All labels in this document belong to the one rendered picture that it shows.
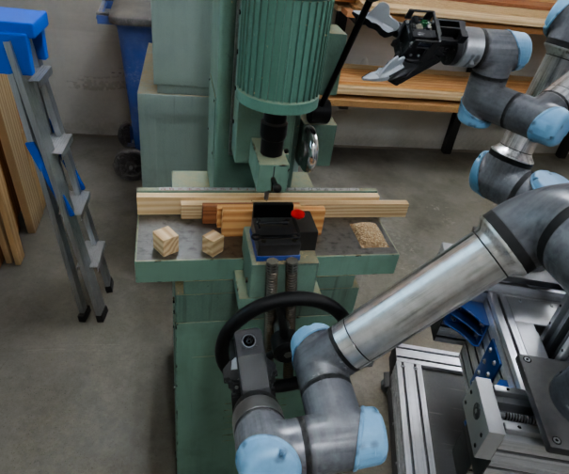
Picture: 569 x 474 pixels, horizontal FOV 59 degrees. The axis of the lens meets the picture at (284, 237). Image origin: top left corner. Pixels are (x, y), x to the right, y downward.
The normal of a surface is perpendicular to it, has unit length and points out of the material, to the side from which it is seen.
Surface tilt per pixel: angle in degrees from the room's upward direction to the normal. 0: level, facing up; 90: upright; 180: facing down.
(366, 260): 90
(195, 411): 90
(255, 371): 31
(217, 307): 90
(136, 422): 0
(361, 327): 50
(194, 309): 90
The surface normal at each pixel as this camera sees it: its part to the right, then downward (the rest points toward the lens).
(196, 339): 0.18, 0.59
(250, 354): 0.09, -0.39
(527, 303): 0.11, -0.81
